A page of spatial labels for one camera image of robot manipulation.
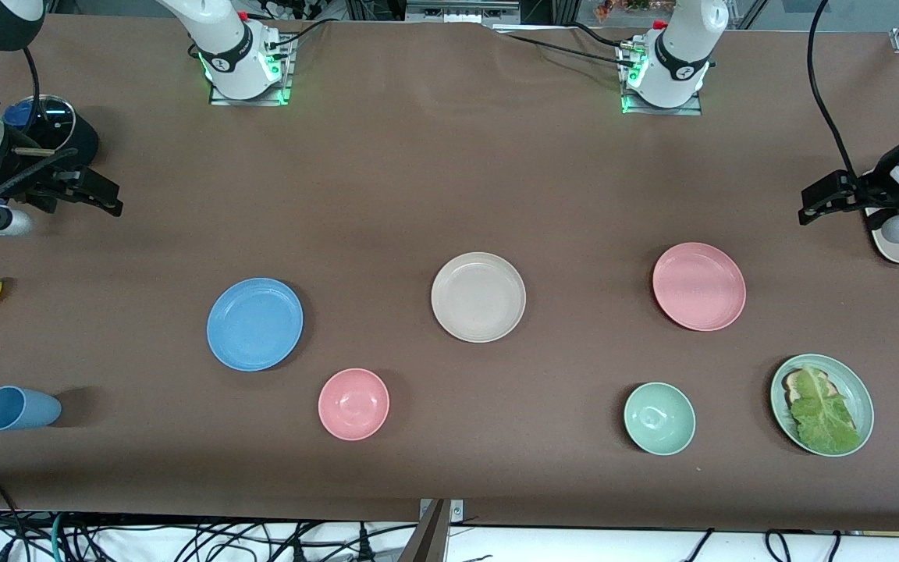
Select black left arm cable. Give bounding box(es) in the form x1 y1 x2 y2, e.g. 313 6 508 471
806 0 864 179

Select black pot with blue handle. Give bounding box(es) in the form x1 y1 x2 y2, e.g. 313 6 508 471
1 94 101 169

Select blue plate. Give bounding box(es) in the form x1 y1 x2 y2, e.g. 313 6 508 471
206 278 304 372

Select grey metal post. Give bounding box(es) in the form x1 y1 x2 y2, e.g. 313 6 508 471
399 500 450 562

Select grey metal box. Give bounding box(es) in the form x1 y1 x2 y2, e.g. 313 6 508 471
405 0 522 28

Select pink plate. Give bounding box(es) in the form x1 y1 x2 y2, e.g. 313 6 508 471
652 242 747 333

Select blue cup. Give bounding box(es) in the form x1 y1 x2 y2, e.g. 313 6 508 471
0 386 62 432

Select black left base cable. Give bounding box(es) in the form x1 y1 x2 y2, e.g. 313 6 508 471
496 22 641 69

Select brown table cover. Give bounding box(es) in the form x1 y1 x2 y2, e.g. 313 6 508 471
0 14 899 533

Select small metal table bracket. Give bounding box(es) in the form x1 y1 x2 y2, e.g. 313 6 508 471
418 498 464 522

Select toasted bread slice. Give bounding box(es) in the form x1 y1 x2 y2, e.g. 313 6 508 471
782 368 858 432

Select green bowl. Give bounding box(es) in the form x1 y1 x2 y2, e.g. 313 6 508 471
624 382 696 456

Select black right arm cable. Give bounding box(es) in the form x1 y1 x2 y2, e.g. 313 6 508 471
0 47 80 215

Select green plate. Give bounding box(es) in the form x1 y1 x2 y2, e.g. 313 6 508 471
769 354 875 457

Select black right base cable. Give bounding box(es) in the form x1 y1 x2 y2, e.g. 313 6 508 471
266 17 337 62

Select orange artificial flowers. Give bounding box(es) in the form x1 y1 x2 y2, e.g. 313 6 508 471
594 0 657 20

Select black base cable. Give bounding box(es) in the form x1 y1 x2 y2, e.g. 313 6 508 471
266 17 337 62
496 22 641 69

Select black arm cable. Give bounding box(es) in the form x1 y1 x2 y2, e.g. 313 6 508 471
806 0 864 179
0 47 80 215

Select beige plate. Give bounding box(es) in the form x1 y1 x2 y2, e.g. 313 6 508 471
431 251 527 343

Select green lettuce leaf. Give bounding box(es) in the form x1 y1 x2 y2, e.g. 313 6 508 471
789 365 862 455

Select white power strip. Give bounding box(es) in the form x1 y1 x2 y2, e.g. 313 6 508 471
258 0 318 20

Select pink bowl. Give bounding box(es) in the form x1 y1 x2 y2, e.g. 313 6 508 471
318 368 390 442

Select glass lid with blue knob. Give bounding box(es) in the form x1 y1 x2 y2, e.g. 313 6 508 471
3 95 76 157

